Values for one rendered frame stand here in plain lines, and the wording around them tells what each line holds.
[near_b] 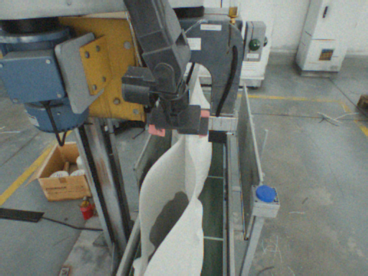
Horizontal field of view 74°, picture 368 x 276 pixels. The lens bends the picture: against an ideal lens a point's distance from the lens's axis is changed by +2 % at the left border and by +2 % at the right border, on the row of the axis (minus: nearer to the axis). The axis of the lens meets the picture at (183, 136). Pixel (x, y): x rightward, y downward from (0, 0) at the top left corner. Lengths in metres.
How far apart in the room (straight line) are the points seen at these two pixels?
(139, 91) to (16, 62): 0.24
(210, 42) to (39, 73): 0.41
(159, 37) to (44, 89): 0.29
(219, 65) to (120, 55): 0.29
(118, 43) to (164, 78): 0.36
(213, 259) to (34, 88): 0.97
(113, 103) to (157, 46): 0.46
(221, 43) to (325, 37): 3.82
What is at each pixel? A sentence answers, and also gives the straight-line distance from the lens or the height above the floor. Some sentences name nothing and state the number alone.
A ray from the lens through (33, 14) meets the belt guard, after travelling 0.60.
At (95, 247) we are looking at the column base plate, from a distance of 1.75.
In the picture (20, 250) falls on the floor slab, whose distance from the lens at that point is 1.96.
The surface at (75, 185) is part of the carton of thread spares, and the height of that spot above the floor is 0.14.
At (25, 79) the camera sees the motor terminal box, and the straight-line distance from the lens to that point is 0.58.
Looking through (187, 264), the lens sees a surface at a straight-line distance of 0.70.
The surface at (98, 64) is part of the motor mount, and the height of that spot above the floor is 1.24.
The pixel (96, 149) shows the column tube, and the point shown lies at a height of 0.84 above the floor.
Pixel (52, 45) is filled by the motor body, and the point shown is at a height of 1.31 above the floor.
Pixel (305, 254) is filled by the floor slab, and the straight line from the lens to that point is 1.82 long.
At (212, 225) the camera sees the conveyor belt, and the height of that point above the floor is 0.38.
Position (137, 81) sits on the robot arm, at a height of 1.27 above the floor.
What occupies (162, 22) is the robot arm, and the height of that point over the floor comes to 1.38.
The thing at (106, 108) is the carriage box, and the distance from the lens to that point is 0.85.
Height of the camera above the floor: 1.44
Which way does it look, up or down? 35 degrees down
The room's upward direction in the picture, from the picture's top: straight up
